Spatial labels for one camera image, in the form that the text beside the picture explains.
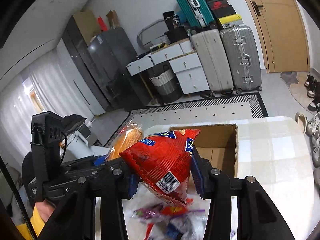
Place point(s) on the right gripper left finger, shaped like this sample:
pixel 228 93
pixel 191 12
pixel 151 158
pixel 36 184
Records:
pixel 74 193

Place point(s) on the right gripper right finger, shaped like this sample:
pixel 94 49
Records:
pixel 258 217

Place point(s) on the orange bread bag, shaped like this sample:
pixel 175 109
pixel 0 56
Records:
pixel 128 136

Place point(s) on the large red snack bag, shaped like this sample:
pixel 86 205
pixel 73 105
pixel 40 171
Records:
pixel 163 162

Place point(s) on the left hand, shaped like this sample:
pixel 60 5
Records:
pixel 45 209

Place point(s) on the white kettle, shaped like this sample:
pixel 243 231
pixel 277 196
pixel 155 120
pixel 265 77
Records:
pixel 77 147

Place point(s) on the cardboard box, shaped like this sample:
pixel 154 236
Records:
pixel 219 144

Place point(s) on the woven laundry basket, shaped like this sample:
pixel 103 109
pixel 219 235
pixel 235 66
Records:
pixel 165 82

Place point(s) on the patterned floor rug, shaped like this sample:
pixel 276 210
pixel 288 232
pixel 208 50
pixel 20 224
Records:
pixel 223 108

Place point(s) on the dark grey refrigerator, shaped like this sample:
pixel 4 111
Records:
pixel 111 51

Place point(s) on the white drawer desk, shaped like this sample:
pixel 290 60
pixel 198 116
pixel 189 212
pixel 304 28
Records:
pixel 182 59

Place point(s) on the black glass cabinet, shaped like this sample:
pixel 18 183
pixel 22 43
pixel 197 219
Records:
pixel 87 86

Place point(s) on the silver suitcase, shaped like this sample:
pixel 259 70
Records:
pixel 243 58

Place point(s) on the beige suitcase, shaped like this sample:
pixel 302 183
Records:
pixel 212 55

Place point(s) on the teal suitcase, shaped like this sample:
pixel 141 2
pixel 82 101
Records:
pixel 197 12

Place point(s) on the wooden door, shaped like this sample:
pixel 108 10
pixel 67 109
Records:
pixel 282 35

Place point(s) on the stacked shoe boxes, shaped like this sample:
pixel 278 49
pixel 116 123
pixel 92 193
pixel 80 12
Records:
pixel 224 14

